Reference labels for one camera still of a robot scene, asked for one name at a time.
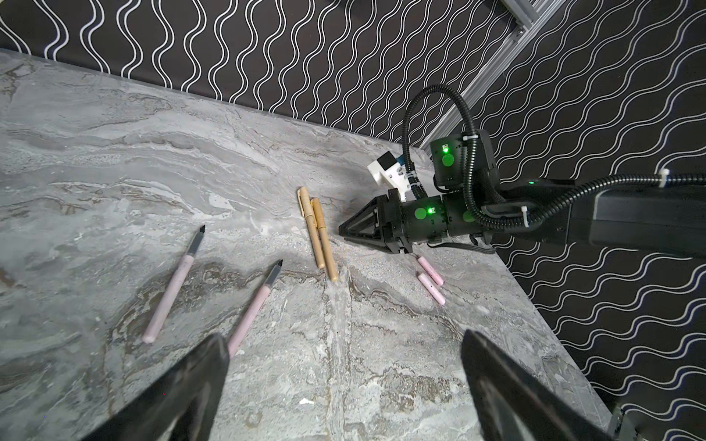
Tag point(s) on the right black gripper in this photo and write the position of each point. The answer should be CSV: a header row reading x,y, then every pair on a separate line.
x,y
402,224

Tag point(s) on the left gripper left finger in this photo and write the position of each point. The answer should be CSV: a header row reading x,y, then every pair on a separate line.
x,y
182,403

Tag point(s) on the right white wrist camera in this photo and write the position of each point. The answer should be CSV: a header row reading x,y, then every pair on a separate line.
x,y
388,173

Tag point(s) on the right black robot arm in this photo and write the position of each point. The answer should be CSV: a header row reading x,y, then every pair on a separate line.
x,y
661,212

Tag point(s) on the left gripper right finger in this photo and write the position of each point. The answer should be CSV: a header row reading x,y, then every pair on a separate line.
x,y
511,404

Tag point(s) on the pink pen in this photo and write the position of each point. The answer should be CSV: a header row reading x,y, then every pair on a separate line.
x,y
246,321
173,287

